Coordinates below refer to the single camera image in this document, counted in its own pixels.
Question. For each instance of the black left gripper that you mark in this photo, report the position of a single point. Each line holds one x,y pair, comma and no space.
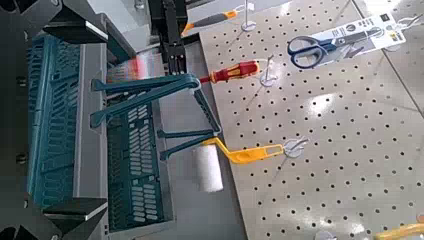
171,20

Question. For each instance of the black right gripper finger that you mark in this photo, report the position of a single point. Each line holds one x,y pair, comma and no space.
76,26
76,213

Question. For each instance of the red and white glue tube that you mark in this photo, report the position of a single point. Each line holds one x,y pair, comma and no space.
140,66

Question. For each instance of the teal plastic crate grey rim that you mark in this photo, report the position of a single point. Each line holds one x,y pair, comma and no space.
53,133

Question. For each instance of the red yellow screwdriver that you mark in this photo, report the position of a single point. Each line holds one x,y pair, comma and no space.
240,70

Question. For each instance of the white plastic pegboard hook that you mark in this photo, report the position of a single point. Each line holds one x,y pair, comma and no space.
323,236
293,150
393,47
248,26
268,80

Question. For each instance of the blue scissors on white card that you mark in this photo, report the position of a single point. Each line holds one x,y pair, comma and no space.
306,50

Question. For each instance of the beige perforated pegboard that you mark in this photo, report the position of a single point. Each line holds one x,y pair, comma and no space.
333,133

